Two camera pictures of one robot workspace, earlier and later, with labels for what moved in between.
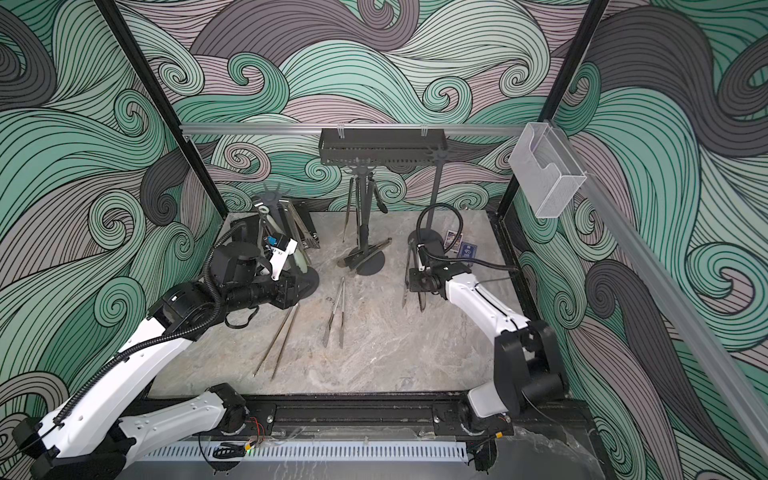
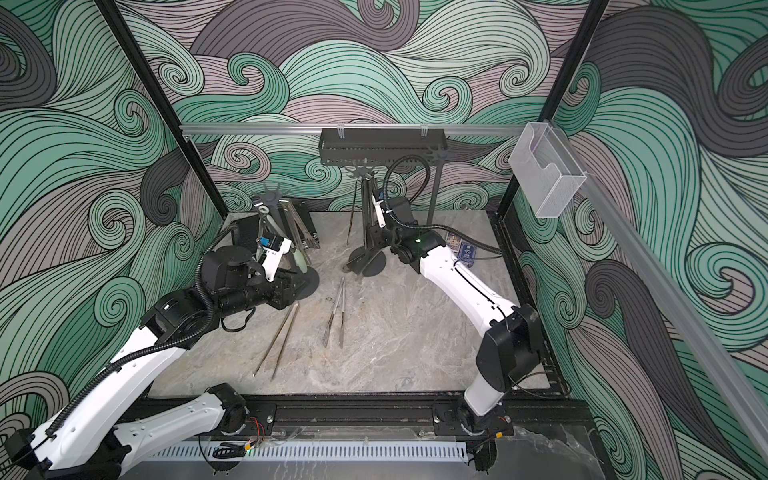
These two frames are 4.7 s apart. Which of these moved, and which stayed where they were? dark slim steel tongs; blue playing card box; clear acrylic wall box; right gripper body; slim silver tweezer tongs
Moved: right gripper body; dark slim steel tongs
Stayed: blue playing card box; clear acrylic wall box; slim silver tweezer tongs
